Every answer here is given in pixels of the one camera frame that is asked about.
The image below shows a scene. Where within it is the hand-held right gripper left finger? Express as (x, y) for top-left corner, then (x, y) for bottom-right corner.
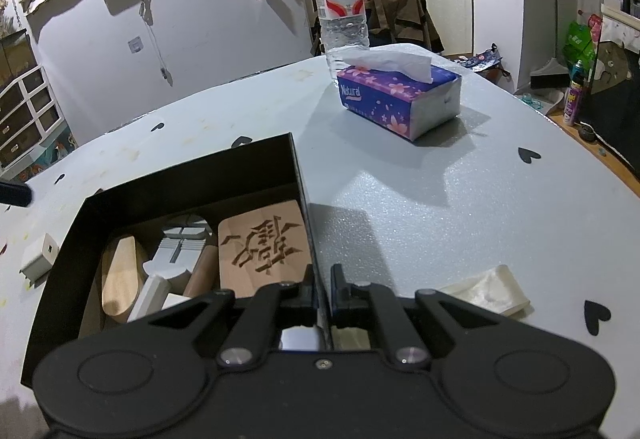
(142, 264), (321, 368)

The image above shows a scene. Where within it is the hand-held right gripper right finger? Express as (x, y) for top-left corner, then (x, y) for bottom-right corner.
(329, 264), (506, 368)

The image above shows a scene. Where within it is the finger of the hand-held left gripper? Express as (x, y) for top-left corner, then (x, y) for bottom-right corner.
(0, 182), (34, 208)

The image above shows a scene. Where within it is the light wooden piece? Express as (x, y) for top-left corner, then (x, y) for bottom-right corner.
(100, 235), (150, 325)

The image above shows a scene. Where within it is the small white piece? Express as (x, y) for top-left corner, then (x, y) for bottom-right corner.
(162, 293), (193, 313)

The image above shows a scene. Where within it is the white plastic holder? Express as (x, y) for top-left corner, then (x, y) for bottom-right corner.
(144, 214), (211, 281)

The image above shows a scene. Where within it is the white rectangular block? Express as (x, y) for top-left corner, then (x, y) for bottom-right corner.
(127, 274), (173, 323)

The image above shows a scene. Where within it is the black cardboard box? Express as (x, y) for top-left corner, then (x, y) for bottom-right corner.
(21, 133), (331, 387)

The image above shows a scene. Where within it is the white plug charger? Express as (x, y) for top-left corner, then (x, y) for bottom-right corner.
(20, 233), (61, 282)

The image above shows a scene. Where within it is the white drawer cabinet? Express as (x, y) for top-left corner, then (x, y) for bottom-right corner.
(0, 66), (66, 167)

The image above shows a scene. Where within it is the carved wooden board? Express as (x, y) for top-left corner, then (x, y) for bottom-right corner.
(217, 199), (316, 300)

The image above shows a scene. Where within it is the glass tank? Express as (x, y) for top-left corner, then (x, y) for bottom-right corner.
(0, 29), (38, 90)

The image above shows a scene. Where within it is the translucent plastic tray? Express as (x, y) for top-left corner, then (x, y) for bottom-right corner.
(440, 264), (531, 317)

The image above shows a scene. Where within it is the purple floral tissue pack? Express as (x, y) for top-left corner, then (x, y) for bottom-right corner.
(336, 50), (462, 142)

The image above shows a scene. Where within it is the blue patterned bag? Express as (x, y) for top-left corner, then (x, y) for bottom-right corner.
(456, 43), (511, 77)

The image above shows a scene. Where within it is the brown jacket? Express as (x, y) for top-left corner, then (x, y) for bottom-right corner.
(362, 0), (445, 52)

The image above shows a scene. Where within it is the white kitchen cabinet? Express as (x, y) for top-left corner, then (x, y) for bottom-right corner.
(404, 0), (473, 56)

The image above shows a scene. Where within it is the grey dustpan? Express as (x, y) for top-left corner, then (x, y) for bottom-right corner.
(529, 58), (571, 90)

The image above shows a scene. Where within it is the spray can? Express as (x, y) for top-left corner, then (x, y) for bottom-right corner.
(564, 60), (586, 127)

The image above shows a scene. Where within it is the green plastic bag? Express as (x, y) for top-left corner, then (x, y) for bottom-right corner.
(564, 19), (598, 70)

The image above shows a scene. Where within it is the hanging cable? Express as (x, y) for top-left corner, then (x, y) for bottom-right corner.
(137, 0), (173, 81)

